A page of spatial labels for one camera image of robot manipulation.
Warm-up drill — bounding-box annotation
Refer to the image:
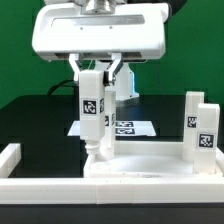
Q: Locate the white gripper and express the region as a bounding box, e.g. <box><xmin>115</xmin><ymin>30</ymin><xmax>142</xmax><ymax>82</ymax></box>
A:
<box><xmin>32</xmin><ymin>2</ymin><xmax>167</xmax><ymax>86</ymax></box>

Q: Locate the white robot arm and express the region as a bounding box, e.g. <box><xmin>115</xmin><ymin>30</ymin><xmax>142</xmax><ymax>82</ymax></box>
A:
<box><xmin>32</xmin><ymin>0</ymin><xmax>188</xmax><ymax>86</ymax></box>

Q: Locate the white right barrier wall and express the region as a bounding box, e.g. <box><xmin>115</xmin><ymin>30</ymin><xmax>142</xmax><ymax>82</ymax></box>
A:
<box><xmin>216</xmin><ymin>148</ymin><xmax>224</xmax><ymax>176</ymax></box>

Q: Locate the white desk top tray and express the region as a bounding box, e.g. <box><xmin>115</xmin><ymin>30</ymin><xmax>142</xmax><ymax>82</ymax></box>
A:
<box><xmin>83</xmin><ymin>141</ymin><xmax>224</xmax><ymax>178</ymax></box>

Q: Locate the white front barrier wall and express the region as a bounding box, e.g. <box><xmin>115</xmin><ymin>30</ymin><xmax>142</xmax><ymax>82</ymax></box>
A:
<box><xmin>0</xmin><ymin>177</ymin><xmax>224</xmax><ymax>204</ymax></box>

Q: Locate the black cable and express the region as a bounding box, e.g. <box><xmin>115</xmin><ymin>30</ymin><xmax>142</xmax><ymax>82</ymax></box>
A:
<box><xmin>46</xmin><ymin>78</ymin><xmax>81</xmax><ymax>97</ymax></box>

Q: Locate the white barrier wall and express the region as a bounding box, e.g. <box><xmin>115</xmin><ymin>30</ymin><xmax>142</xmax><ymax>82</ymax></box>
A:
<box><xmin>0</xmin><ymin>177</ymin><xmax>224</xmax><ymax>204</ymax></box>
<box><xmin>0</xmin><ymin>143</ymin><xmax>21</xmax><ymax>178</ymax></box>
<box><xmin>216</xmin><ymin>148</ymin><xmax>224</xmax><ymax>176</ymax></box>

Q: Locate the fiducial marker sheet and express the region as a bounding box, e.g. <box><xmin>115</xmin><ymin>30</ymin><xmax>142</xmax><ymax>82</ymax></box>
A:
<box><xmin>67</xmin><ymin>121</ymin><xmax>156</xmax><ymax>137</ymax></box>

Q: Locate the white left barrier wall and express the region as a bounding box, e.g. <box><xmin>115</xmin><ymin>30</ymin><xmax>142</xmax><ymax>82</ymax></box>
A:
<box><xmin>0</xmin><ymin>143</ymin><xmax>21</xmax><ymax>178</ymax></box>

